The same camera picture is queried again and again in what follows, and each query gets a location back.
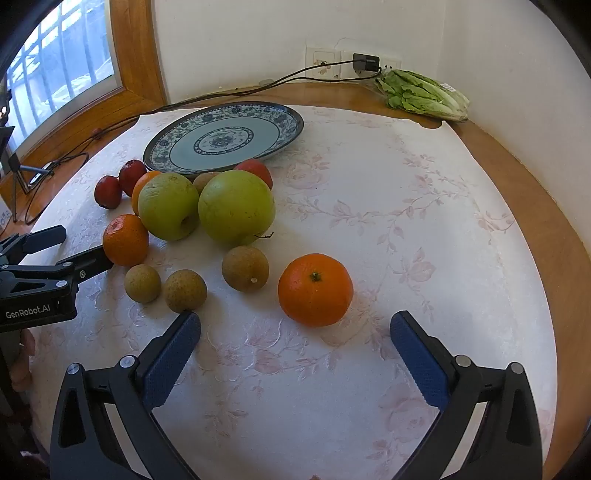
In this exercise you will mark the person's left hand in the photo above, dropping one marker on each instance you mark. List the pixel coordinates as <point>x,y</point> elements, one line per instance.
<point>23,364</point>

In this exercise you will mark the white wall socket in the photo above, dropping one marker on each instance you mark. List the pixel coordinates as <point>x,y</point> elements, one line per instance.
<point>323,62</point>
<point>390,63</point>

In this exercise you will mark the blue patterned ceramic plate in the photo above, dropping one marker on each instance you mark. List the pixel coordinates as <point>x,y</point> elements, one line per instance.
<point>221,138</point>

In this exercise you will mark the red fruit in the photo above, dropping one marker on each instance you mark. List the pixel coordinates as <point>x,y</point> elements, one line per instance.
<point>258,170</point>
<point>132,175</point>
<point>107,191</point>

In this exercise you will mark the small grey connector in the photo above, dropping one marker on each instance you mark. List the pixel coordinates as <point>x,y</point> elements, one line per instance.
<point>266,82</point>

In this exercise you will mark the bagged green lettuce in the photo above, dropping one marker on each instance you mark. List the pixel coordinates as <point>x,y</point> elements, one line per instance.
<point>415,94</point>

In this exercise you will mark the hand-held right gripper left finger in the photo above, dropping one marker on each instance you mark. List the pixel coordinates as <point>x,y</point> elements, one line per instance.
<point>171,360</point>

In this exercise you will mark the orange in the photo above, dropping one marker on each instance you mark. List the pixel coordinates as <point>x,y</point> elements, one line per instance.
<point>315,289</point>
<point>125,240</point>
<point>142,188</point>

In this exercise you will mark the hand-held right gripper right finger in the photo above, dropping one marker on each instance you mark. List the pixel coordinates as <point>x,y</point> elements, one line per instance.
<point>418,360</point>

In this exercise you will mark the glass window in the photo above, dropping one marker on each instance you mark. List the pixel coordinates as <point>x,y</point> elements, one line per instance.
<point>64,55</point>

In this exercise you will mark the green apple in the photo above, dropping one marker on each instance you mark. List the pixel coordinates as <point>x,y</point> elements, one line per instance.
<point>236,206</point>
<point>168,205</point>

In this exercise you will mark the wooden window frame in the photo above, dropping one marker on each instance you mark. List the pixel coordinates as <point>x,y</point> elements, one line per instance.
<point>138,50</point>

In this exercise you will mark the small black tripod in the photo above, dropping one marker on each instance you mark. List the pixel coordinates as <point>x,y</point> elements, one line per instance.
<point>23,177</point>

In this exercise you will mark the black plug-in charger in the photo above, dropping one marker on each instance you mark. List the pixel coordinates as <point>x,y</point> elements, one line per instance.
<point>366,62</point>

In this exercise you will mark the floral white tablecloth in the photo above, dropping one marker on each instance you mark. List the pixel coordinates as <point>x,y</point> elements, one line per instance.
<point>369,240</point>

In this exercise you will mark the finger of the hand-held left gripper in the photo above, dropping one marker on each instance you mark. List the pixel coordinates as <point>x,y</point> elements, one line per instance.
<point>41,240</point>
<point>87,264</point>

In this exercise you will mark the small brown fruit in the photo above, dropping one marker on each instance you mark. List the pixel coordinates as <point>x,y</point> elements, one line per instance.
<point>203,181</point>
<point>185,290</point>
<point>142,283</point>
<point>245,268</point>

